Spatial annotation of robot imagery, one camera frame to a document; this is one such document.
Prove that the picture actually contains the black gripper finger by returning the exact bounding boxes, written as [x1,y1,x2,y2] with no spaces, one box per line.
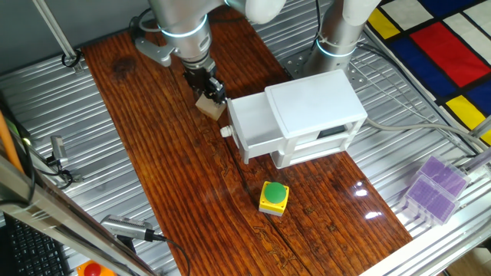
[193,82,211,101]
[206,76,227,105]

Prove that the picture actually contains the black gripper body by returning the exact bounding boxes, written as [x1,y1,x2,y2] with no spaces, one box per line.
[183,64,218,95]

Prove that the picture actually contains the tan wooden block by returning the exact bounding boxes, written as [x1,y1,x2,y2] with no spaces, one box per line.
[194,94,228,122]

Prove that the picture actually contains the white plastic drawer cabinet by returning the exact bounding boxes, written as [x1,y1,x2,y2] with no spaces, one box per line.
[264,68,368,169]

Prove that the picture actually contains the green push button yellow box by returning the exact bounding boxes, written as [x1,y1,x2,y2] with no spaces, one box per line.
[259,181,291,218]

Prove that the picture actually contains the thin grey diagonal strut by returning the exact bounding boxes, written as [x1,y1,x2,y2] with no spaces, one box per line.
[32,0,84,74]

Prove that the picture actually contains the orange rod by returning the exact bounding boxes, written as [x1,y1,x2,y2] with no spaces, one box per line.
[0,110,25,173]

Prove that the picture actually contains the red stop button orange box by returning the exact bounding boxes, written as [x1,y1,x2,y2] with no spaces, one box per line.
[76,259,116,276]

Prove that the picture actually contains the colourful checked cloth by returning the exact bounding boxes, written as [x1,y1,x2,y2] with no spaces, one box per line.
[364,0,491,146]

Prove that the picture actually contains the black keyboard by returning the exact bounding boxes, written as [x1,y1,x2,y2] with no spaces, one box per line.
[0,214,72,276]

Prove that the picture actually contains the purple pipette tip box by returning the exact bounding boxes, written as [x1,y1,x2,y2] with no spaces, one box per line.
[400,174,461,227]
[416,154,472,200]

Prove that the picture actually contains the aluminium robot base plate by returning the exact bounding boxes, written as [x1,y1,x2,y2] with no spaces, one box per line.
[282,45,369,91]

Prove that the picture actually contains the black camera cable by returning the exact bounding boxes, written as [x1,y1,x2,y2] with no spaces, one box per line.
[152,233,192,276]

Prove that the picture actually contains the grey camera on stand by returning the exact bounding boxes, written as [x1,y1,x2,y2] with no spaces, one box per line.
[45,135,84,189]

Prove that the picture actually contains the ribbed silver camera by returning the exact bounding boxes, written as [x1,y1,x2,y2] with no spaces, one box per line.
[100,214,155,243]

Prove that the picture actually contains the steel frame beam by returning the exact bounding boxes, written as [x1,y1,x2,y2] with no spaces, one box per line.
[0,153,158,276]

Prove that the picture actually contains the thick grey cable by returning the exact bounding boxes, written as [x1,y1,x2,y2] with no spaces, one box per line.
[364,117,491,150]

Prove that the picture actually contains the aluminium profile rail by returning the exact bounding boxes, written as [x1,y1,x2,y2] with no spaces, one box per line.
[360,183,491,276]

